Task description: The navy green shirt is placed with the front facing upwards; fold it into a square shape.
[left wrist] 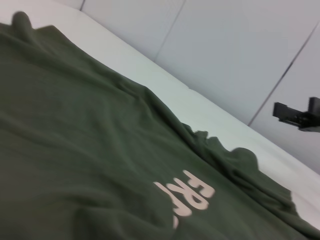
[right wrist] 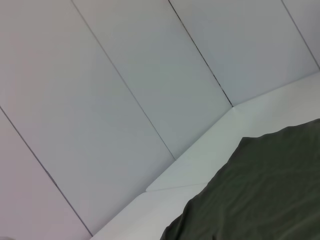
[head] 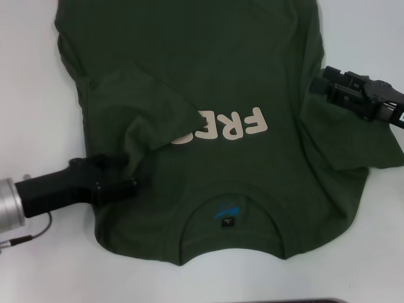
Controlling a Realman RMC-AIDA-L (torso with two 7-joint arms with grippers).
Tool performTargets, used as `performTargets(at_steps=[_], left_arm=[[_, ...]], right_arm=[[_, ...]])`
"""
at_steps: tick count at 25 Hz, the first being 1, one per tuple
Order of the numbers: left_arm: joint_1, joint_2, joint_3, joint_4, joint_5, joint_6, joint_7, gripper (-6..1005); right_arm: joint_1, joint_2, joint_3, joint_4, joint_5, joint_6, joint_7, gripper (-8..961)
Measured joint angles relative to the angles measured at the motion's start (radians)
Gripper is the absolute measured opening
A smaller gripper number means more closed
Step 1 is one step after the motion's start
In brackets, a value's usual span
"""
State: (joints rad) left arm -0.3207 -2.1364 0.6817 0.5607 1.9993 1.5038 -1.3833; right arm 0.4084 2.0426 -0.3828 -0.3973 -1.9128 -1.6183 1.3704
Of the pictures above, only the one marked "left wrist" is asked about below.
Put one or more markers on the dark green FREE t-shirt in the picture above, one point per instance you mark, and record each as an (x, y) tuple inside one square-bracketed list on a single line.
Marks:
[(75, 125)]

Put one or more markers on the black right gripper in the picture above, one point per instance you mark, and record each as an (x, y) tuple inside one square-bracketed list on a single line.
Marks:
[(310, 122)]

